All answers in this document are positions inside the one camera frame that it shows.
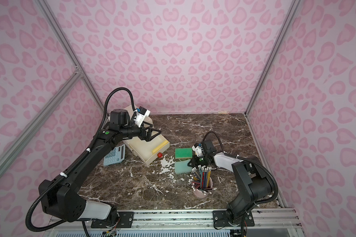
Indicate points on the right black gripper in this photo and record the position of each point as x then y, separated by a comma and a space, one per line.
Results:
196, 160

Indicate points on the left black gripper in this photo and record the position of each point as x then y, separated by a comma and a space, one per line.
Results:
147, 133

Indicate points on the cream plastic drawer cabinet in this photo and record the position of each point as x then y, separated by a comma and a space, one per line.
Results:
147, 122

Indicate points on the green sponge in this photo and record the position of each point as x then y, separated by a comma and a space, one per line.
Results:
183, 153

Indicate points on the light mint sponge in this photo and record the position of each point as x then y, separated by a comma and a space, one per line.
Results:
182, 167

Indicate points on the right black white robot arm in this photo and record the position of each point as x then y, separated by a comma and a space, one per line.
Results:
256, 184

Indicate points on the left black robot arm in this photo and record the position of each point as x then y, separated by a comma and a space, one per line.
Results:
60, 197

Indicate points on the bundle of coloured pencils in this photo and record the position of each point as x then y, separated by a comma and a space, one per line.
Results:
200, 176

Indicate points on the pink pencil cup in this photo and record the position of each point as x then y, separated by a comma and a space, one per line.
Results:
202, 193

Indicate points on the light blue calculator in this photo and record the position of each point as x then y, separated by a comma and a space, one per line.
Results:
116, 156

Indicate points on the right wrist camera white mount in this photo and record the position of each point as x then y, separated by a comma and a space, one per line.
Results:
198, 149

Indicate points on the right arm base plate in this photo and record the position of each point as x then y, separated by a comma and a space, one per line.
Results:
223, 218

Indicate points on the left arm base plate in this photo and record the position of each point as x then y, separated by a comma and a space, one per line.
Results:
122, 219

